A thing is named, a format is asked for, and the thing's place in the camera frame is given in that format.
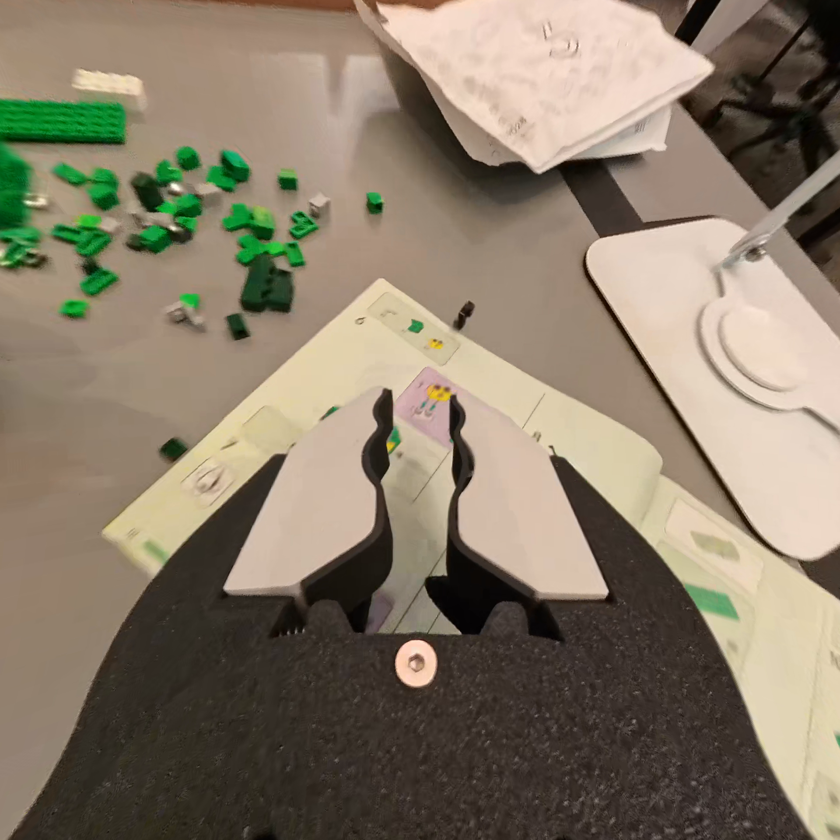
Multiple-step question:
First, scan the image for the pile of small green bricks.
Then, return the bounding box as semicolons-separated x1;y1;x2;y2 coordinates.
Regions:
0;146;385;342

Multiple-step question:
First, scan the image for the black office chair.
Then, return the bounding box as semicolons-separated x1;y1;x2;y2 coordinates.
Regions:
682;0;840;198

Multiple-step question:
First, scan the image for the green studded plate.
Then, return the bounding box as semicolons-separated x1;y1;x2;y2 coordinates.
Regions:
0;98;127;144
0;143;34;231

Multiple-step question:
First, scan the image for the white lamp base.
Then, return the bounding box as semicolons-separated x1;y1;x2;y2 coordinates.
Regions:
586;151;840;562

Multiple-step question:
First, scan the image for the white studded brick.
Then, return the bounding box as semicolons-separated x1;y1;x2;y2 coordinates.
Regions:
72;69;148;112

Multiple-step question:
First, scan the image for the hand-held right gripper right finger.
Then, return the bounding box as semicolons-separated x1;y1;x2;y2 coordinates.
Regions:
425;394;608;634

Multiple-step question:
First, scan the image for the toy brick instruction booklet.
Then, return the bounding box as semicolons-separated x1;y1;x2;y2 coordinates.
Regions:
101;279;840;840

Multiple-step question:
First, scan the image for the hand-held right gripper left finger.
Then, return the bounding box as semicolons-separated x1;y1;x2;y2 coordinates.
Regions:
223;387;395;632

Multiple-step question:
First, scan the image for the white numbered paper bag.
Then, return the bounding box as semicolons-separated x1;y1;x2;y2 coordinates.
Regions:
354;0;716;175

